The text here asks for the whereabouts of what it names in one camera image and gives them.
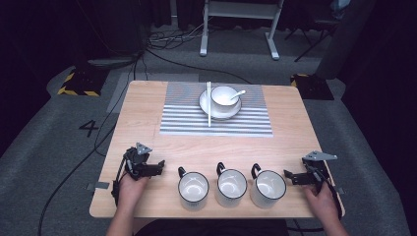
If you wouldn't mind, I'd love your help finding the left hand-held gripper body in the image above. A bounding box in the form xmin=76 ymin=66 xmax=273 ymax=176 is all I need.
xmin=122 ymin=142 xmax=159 ymax=181

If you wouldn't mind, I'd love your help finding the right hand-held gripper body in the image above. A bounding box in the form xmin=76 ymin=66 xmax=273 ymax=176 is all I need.
xmin=301 ymin=150 xmax=338 ymax=195

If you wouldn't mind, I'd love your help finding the person's left hand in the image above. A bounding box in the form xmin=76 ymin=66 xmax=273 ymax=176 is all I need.
xmin=115 ymin=174 xmax=150 ymax=214

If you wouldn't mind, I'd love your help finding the person's right hand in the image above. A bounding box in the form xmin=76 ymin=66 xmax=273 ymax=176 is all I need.
xmin=302 ymin=182 xmax=341 ymax=226

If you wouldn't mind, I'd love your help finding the white mug black rim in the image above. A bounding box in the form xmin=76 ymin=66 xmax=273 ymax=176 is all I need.
xmin=177 ymin=166 xmax=210 ymax=211
xmin=250 ymin=162 xmax=288 ymax=209
xmin=214 ymin=161 xmax=249 ymax=208

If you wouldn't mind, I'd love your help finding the grey tape strip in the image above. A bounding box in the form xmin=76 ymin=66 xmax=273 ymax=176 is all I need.
xmin=86 ymin=181 xmax=111 ymax=192

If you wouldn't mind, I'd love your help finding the grey striped placemat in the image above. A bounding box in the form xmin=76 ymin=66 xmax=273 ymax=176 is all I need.
xmin=158 ymin=81 xmax=274 ymax=139

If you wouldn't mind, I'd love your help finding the white plate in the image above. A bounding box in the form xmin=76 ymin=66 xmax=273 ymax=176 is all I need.
xmin=198 ymin=88 xmax=243 ymax=121

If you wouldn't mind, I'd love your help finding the yellow black striped stand base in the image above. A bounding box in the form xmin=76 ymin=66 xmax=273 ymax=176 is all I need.
xmin=289 ymin=73 xmax=336 ymax=101
xmin=56 ymin=66 xmax=110 ymax=98

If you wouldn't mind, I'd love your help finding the white bowl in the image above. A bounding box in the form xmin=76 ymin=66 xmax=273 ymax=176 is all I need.
xmin=209 ymin=85 xmax=241 ymax=114

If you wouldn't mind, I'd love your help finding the white spoon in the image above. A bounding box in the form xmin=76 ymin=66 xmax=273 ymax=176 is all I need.
xmin=229 ymin=89 xmax=247 ymax=101

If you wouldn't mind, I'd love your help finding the black tripod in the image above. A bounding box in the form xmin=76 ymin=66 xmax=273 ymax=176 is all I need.
xmin=284 ymin=18 xmax=338 ymax=63

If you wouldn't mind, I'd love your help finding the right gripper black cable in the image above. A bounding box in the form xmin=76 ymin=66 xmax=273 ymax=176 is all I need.
xmin=313 ymin=166 xmax=344 ymax=221

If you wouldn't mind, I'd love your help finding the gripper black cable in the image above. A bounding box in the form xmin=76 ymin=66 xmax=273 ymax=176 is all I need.
xmin=110 ymin=156 xmax=130 ymax=207
xmin=313 ymin=166 xmax=344 ymax=221

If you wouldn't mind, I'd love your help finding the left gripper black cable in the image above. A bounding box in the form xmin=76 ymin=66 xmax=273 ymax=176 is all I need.
xmin=110 ymin=156 xmax=130 ymax=207

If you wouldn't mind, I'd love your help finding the long black floor cable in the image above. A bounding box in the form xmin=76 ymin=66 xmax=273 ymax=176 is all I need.
xmin=36 ymin=48 xmax=147 ymax=236

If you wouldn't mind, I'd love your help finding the thin black floor cable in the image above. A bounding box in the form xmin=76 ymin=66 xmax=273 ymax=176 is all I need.
xmin=146 ymin=48 xmax=253 ymax=86

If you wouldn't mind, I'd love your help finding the bundle of floor cables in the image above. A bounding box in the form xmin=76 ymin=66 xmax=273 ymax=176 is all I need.
xmin=147 ymin=19 xmax=210 ymax=51

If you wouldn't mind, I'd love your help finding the white metal desk frame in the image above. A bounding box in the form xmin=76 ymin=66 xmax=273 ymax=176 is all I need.
xmin=199 ymin=0 xmax=285 ymax=61

